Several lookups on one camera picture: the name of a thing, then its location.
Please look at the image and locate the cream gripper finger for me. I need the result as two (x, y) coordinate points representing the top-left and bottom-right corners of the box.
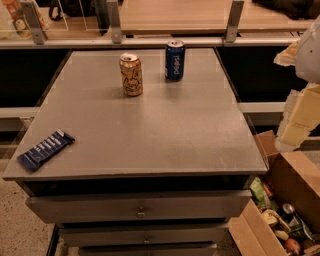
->
(273, 41), (298, 67)
(275, 83), (320, 152)

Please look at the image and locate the dark object on desk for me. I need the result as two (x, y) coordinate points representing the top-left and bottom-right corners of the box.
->
(252, 0), (320, 20)

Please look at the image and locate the cardboard box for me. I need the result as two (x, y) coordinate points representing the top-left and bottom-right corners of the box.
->
(229, 131), (320, 256)

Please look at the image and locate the red apple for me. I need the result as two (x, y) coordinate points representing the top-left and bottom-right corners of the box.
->
(284, 238), (301, 255)

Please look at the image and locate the middle metal bracket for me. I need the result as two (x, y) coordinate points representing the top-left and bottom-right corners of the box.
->
(106, 0), (123, 44)

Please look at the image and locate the left metal bracket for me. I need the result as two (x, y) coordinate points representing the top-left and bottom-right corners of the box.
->
(20, 0), (47, 45)

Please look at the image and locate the silver can in box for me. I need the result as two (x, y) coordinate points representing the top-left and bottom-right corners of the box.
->
(282, 203), (295, 220)

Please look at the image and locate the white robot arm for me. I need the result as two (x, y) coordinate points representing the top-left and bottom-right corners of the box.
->
(274, 16), (320, 152)

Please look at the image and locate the orange printed bag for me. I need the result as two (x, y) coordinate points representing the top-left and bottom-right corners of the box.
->
(0, 0), (48, 40)

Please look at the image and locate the grey drawer cabinet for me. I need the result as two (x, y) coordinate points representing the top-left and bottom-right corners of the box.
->
(4, 48), (266, 256)

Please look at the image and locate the blue snack bar wrapper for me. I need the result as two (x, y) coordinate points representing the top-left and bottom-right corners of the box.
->
(17, 129), (75, 172)

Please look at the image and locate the grey drawer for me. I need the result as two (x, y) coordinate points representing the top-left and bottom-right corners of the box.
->
(26, 190), (251, 223)
(59, 223), (228, 247)

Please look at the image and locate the top grey drawer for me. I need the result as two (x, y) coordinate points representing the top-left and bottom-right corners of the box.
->
(26, 190), (251, 223)

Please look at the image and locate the right metal bracket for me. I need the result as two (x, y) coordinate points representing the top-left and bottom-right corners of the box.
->
(224, 0), (244, 43)

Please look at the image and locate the green snack bag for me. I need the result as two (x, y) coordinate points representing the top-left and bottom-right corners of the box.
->
(250, 177), (271, 209)

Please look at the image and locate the middle grey drawer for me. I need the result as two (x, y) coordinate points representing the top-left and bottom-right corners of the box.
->
(59, 223), (228, 247)

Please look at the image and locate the black bag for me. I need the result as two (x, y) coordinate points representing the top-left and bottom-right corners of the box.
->
(48, 0), (95, 21)

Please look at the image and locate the blue soda can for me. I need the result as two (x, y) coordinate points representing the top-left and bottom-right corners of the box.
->
(165, 40), (185, 81)

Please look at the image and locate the orange soda can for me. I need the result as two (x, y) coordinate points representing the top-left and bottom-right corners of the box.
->
(119, 53), (143, 96)

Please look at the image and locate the wooden desk top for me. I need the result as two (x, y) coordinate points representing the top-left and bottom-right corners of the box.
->
(120, 0), (313, 35)

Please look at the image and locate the metal bracket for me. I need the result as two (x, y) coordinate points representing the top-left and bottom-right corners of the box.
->
(224, 0), (244, 43)
(20, 0), (47, 45)
(106, 0), (123, 44)

